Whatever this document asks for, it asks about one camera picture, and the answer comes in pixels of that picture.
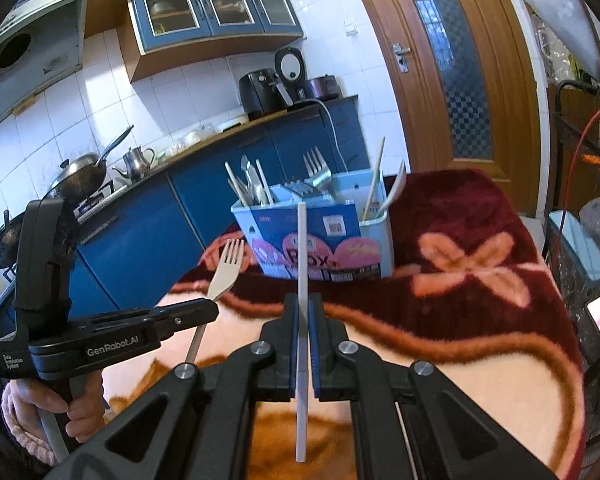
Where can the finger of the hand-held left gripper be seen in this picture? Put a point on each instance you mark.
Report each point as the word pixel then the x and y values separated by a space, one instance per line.
pixel 190 316

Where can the metal wok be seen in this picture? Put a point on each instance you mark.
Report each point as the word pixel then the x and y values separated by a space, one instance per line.
pixel 82 172

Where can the red and pink floral blanket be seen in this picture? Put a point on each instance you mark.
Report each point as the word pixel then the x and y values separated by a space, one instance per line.
pixel 460 310

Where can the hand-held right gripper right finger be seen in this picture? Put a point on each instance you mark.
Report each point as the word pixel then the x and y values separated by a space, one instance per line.
pixel 314 345

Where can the white wall switch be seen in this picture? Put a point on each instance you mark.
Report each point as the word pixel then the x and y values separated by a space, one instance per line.
pixel 351 28

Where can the grey range hood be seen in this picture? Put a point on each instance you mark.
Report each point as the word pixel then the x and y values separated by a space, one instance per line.
pixel 25 55

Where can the black rice cooker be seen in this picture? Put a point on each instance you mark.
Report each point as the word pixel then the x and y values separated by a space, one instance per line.
pixel 291 67

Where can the large stainless steel fork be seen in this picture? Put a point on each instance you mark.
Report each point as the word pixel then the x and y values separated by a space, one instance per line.
pixel 320 172

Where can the blue glass-door wall cabinet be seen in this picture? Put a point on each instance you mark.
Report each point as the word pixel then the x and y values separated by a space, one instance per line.
pixel 215 15

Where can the gas stove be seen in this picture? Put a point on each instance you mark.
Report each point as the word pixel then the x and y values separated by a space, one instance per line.
pixel 102 197

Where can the person's left hand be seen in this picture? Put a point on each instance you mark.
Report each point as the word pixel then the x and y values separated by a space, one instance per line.
pixel 87 412

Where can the stainless steel kettle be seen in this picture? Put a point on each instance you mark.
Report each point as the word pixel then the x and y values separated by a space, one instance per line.
pixel 137 160

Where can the black air fryer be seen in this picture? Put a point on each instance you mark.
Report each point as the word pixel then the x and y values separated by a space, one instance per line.
pixel 260 90

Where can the light blue plastic bin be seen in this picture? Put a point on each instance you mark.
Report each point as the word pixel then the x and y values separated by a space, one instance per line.
pixel 577 245

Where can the light blue utensil box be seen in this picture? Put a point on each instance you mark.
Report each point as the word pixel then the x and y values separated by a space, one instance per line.
pixel 375 240

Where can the wooden door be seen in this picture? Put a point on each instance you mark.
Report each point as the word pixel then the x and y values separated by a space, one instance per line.
pixel 470 110

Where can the blue kitchen base cabinets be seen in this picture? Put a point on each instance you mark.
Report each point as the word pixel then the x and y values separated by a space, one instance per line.
pixel 220 185

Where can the metal utensil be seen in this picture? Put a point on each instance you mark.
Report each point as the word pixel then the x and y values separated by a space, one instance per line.
pixel 250 175

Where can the dark frying pan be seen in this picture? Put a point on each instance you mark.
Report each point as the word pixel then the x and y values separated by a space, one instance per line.
pixel 0 247

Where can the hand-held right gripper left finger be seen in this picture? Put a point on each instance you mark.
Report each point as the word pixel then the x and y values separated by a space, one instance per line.
pixel 294 345

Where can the dark electric pot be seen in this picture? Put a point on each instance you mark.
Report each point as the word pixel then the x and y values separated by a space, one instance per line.
pixel 324 87

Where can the white spoon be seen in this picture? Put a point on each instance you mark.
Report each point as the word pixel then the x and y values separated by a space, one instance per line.
pixel 395 185

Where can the small stainless steel fork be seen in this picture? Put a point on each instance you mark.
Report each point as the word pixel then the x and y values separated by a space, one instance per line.
pixel 225 277

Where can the wooden chopstick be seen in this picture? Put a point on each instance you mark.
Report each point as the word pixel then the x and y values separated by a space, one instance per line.
pixel 375 180

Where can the wooden storage shelf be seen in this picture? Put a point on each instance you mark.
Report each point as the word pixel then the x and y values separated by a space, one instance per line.
pixel 575 160

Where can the hanging clear plastic bag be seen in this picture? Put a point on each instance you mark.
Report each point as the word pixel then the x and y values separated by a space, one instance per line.
pixel 560 5

